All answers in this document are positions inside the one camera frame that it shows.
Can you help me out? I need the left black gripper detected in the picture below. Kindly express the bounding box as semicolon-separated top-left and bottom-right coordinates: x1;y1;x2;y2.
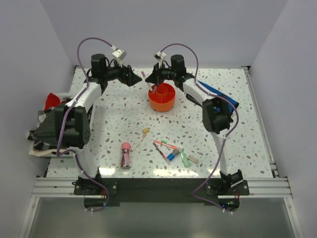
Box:
104;59;142;87

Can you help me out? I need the dark red gel pen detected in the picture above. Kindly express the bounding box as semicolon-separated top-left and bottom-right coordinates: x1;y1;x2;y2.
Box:
153;142;170;165

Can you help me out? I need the aluminium frame rail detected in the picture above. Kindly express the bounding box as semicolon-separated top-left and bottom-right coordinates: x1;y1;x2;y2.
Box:
31;177;82;198

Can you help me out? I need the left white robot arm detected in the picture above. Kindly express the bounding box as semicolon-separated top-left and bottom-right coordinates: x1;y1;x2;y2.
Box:
53;49;142;194

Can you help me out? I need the purple cable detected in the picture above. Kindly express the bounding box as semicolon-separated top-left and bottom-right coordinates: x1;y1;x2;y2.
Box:
56;37;117;213
158;43;240;213

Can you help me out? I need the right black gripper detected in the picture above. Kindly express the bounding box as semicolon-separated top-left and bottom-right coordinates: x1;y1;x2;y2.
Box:
146;62;176;86

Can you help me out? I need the pink capped glitter tube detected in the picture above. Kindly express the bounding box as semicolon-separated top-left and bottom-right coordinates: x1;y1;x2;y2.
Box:
120;142;131;169

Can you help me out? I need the pile of folded cloths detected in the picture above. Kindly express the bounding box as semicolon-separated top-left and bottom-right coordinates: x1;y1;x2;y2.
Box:
27;93;74;157

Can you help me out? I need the small tan eraser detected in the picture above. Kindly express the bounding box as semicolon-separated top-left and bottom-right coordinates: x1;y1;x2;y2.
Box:
142;127;150;133

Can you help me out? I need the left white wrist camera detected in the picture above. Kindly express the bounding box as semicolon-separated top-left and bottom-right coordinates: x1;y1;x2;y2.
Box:
112;49;127;67

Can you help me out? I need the green capped orange marker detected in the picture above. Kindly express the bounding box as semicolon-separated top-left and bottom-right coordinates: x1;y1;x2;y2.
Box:
154;140;181;151

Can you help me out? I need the beige rectangular eraser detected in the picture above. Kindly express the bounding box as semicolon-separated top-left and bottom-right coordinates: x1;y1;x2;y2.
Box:
188;155;199;164

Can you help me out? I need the blue grey glue stick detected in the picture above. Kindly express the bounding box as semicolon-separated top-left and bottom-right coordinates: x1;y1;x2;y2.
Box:
167;149;180;161

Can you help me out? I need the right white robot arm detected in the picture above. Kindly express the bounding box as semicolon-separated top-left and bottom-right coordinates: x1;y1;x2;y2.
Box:
146;52;243;195

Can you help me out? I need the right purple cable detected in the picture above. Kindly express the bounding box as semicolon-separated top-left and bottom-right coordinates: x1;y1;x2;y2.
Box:
158;43;240;213

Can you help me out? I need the green correction tape pen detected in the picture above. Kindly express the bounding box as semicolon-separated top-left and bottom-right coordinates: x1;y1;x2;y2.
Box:
179;149;190;168

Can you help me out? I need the orange round organizer container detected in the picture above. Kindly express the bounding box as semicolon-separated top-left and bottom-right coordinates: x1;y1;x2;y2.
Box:
148;83;176;112

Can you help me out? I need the blue black pencil pouch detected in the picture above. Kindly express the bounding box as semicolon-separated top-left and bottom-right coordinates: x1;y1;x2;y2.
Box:
183;79;239;114

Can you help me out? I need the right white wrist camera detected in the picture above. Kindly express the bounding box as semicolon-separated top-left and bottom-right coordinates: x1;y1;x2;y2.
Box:
154;51;166;68

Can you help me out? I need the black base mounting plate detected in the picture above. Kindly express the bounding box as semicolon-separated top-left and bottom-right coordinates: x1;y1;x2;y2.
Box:
72;178;250;208

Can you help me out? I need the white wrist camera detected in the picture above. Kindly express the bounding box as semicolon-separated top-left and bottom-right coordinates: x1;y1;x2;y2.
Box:
154;51;166;68
112;49;127;67

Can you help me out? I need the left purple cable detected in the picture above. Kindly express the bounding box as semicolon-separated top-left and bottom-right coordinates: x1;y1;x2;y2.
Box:
56;37;117;213

